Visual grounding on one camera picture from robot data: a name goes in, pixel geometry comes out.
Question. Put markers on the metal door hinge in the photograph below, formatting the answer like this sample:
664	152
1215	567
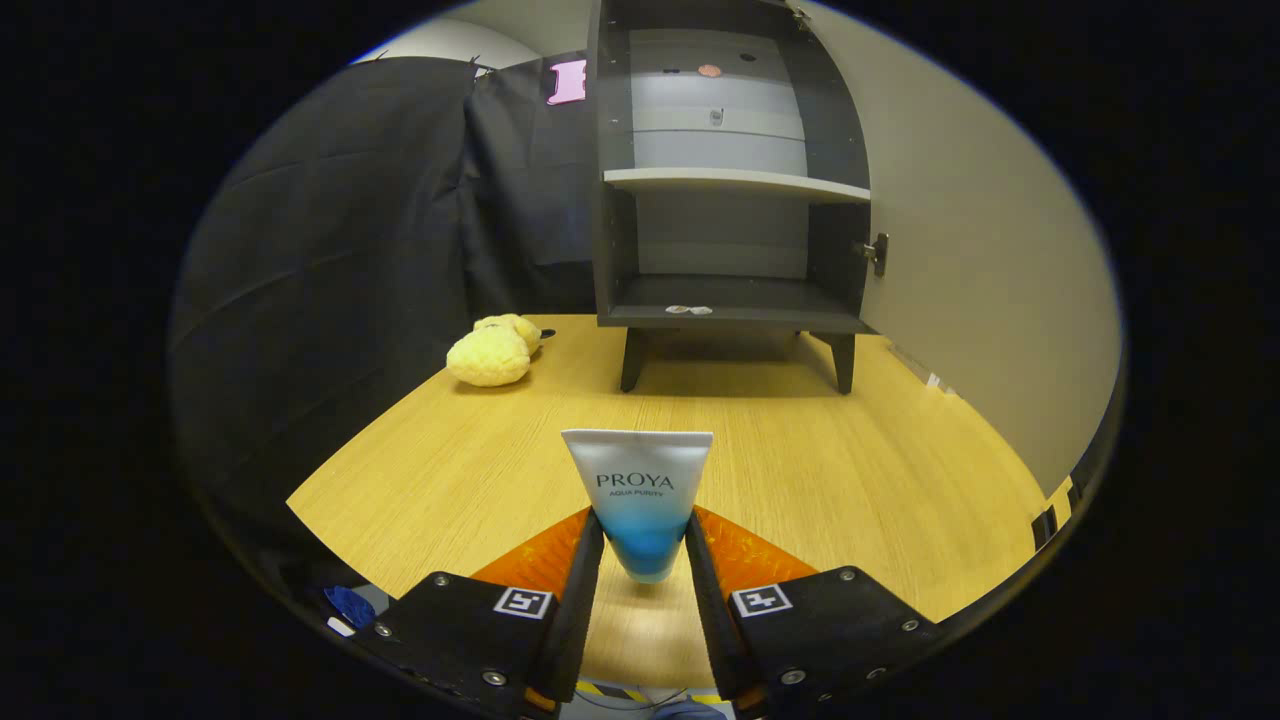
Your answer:
800	17
878	252

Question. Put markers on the light grey cabinet door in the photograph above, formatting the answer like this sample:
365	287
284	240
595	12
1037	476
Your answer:
980	250

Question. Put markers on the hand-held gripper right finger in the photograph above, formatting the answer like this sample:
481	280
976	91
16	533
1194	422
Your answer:
715	610

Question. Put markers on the dark blue object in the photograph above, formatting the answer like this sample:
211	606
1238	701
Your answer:
350	605

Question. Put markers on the yellow plush toy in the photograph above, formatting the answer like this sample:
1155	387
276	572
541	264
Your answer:
488	358

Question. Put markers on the black backdrop cloth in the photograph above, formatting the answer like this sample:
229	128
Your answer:
330	250

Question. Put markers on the white and blue tube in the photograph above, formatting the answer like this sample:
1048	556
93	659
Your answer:
640	480

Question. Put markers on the white cabinet shelf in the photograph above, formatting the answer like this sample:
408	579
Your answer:
730	182

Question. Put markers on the dark grey cabinet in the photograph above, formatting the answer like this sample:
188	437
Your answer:
720	295

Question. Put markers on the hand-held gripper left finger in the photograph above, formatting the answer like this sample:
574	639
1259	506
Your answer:
575	610

